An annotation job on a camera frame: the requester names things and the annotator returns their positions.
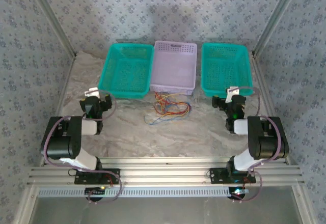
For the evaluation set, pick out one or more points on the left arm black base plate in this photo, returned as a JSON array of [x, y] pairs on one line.
[[84, 179]]

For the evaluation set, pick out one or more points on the lavender plastic mesh basket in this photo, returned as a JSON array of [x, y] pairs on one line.
[[173, 68]]

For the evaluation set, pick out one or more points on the aluminium frame side rail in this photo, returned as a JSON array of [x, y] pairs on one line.
[[267, 94], [68, 76]]

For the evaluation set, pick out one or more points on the aluminium frame leg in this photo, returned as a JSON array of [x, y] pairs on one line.
[[25, 206], [299, 203]]

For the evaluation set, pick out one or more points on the aluminium frame post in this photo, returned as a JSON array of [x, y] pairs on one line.
[[275, 17], [54, 17]]

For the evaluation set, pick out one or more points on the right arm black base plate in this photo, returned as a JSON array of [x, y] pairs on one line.
[[216, 175]]

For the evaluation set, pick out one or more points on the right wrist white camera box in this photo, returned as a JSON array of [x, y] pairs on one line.
[[232, 93]]

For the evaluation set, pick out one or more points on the aluminium mounting rail beam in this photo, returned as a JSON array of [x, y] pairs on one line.
[[165, 173]]

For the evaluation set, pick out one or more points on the black controller board with LED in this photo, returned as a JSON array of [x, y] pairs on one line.
[[238, 193], [95, 191]]

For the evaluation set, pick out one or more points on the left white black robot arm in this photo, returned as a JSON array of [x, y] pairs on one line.
[[58, 145]]

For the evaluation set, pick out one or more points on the teal plastic mesh basket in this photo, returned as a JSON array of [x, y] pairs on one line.
[[224, 68], [109, 81]]

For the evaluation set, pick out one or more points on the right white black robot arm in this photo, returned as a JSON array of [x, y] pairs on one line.
[[267, 142]]

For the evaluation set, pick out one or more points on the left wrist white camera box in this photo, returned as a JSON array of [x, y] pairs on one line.
[[92, 91]]

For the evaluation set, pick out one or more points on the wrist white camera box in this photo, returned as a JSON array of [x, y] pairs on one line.
[[232, 93], [92, 91]]

